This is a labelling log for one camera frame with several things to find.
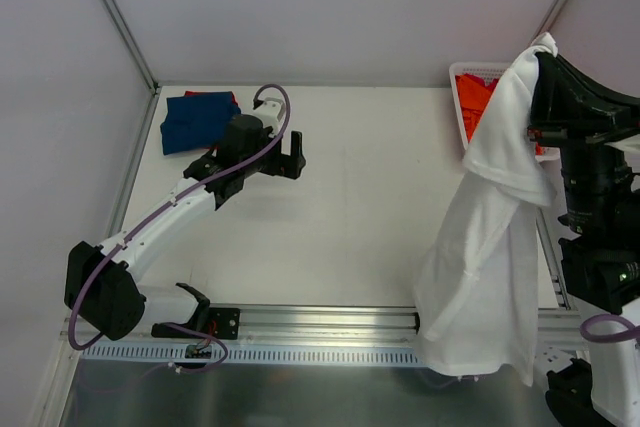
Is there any white t shirt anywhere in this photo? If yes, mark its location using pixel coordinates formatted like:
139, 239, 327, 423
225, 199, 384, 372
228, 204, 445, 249
413, 33, 558, 386

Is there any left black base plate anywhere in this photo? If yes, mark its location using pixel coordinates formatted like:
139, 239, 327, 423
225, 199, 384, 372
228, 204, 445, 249
151, 307, 241, 340

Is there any folded blue t shirt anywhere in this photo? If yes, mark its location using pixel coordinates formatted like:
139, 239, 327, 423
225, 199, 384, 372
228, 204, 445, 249
160, 91, 241, 156

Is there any orange t shirt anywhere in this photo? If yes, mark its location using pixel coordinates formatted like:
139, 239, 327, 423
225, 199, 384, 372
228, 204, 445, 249
453, 73, 544, 158

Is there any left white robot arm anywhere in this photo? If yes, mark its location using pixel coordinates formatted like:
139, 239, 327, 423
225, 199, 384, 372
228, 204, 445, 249
64, 114, 306, 351

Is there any folded red t shirt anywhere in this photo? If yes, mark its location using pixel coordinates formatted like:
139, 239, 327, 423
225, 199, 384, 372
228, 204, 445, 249
183, 91, 227, 99

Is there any aluminium mounting rail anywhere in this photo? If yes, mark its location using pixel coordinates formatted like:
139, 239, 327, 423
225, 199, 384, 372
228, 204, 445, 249
59, 304, 591, 351

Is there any white plastic basket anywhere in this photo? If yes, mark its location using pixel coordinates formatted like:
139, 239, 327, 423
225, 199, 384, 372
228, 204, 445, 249
448, 61, 564, 164

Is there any white slotted cable duct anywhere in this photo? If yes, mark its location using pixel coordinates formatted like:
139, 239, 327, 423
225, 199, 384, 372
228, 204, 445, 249
82, 342, 424, 368

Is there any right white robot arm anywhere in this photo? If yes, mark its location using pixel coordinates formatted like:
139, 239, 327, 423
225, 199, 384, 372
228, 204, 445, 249
528, 53, 639, 426

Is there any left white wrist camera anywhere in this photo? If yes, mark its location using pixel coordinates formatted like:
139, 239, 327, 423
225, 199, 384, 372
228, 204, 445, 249
251, 98, 286, 132

